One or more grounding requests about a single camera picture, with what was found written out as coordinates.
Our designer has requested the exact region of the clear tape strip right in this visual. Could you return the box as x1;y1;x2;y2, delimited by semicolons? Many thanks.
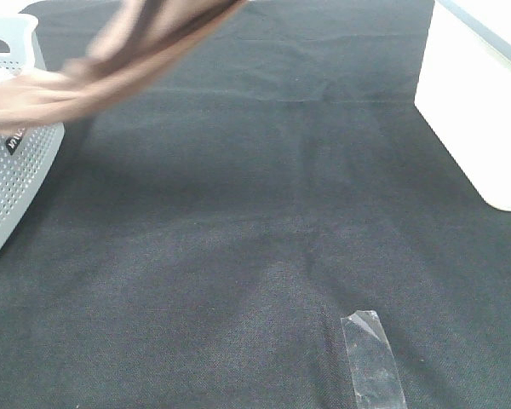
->
341;310;407;409

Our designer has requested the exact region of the white plastic bin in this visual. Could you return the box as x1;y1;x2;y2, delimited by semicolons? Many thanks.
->
414;1;511;211

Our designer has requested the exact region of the black table cloth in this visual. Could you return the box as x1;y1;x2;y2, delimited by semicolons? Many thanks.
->
0;1;511;408

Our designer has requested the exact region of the brown microfiber towel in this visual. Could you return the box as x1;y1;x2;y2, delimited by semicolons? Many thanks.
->
0;1;242;135

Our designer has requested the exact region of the grey perforated laundry basket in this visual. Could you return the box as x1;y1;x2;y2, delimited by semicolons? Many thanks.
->
0;14;65;250

